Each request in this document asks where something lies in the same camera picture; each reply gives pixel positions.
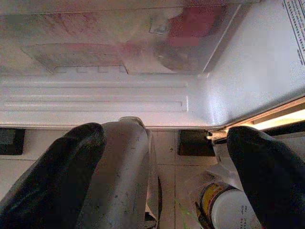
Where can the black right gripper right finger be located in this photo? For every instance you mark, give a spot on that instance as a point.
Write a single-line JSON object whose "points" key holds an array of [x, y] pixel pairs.
{"points": [[269, 181]]}

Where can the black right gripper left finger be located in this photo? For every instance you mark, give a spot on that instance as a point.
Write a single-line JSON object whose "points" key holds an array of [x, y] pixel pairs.
{"points": [[54, 181]]}

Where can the black glass fridge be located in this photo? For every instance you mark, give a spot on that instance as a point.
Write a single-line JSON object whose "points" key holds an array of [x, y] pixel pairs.
{"points": [[95, 100]]}

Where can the clear fridge drawer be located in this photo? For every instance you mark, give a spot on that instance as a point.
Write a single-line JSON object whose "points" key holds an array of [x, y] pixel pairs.
{"points": [[71, 35]]}

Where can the white bottle yellow label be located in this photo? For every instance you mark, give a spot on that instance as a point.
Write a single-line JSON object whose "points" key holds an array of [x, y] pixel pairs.
{"points": [[228, 207]]}

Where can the white printed sticker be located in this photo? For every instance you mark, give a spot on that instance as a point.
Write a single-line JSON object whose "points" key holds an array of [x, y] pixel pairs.
{"points": [[296, 28]]}

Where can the red package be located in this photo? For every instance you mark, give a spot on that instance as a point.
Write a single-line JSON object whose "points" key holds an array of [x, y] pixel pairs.
{"points": [[193, 23]]}

